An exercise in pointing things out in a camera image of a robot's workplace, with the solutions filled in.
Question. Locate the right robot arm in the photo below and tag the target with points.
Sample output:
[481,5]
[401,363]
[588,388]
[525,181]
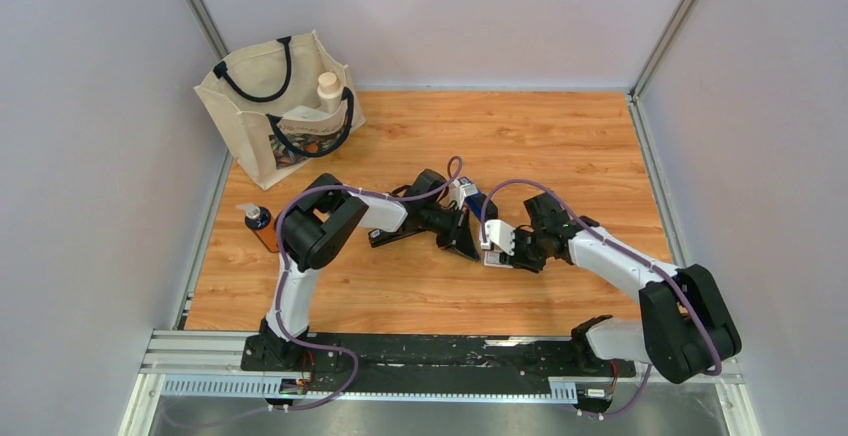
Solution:
[685,327]

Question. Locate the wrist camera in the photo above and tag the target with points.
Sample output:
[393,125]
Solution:
[496,234]
[460,190]

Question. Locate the white paper in bag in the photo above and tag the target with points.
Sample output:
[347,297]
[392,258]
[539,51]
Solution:
[306,114]

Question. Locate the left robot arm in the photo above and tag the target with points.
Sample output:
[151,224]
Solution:
[312,231]

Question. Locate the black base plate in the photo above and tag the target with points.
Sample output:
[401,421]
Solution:
[430,364]

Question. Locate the orange pump bottle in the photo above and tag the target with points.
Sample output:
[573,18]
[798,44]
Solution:
[259,220]

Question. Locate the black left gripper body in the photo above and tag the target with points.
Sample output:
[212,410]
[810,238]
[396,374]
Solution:
[450,225]

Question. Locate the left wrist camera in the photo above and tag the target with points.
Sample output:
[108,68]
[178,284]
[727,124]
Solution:
[460,190]

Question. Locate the red white staple box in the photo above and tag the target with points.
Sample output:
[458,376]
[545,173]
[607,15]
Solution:
[496,259]

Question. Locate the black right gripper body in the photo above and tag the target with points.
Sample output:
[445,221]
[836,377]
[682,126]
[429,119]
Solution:
[530,253]

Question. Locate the cream canvas tote bag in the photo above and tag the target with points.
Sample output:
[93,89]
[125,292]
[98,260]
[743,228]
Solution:
[249,90]

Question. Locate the black stapler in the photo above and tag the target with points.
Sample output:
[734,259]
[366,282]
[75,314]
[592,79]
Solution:
[410,227]

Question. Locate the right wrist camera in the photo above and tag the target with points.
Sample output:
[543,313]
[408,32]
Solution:
[496,234]

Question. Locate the beige bottle in bag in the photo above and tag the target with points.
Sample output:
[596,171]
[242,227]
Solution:
[329,91]

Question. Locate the aluminium rail frame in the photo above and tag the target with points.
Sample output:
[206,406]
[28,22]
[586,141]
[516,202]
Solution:
[192,381]

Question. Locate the blue tape dispenser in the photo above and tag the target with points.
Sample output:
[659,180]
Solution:
[479,206]

